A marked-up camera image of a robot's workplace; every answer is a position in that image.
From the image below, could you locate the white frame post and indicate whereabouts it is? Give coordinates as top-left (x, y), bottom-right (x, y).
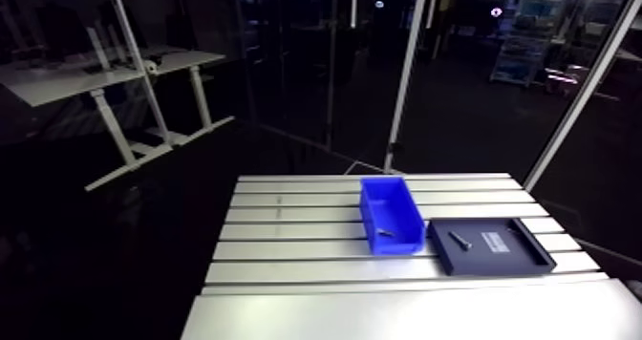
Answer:
top-left (104, 0), bottom-right (173, 143)
top-left (522, 0), bottom-right (642, 193)
top-left (382, 0), bottom-right (429, 173)

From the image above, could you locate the display rack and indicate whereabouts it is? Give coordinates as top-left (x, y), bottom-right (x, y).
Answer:
top-left (488, 0), bottom-right (569, 88)

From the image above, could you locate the blue bin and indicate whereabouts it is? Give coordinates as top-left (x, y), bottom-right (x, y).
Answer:
top-left (359, 176), bottom-right (427, 257)

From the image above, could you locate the white desk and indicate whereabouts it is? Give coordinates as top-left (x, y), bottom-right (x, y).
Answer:
top-left (0, 65), bottom-right (174, 193)
top-left (139, 49), bottom-right (236, 146)

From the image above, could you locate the dark blue-grey tray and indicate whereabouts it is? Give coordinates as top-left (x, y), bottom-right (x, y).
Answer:
top-left (426, 217), bottom-right (558, 277)

